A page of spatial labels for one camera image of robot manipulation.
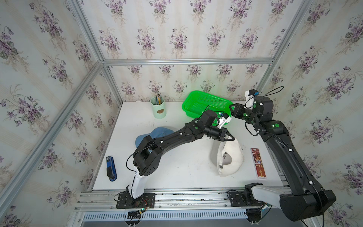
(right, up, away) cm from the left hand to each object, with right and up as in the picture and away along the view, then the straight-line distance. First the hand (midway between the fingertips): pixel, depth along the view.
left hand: (234, 140), depth 70 cm
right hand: (+1, +18, +2) cm, 18 cm away
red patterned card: (+20, -17, +15) cm, 30 cm away
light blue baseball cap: (-42, +2, +18) cm, 45 cm away
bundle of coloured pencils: (-44, +25, +31) cm, 59 cm away
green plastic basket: (-15, +24, +48) cm, 56 cm away
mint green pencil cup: (-44, +16, +32) cm, 57 cm away
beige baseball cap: (-3, -8, -3) cm, 9 cm away
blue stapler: (-68, -19, +9) cm, 71 cm away
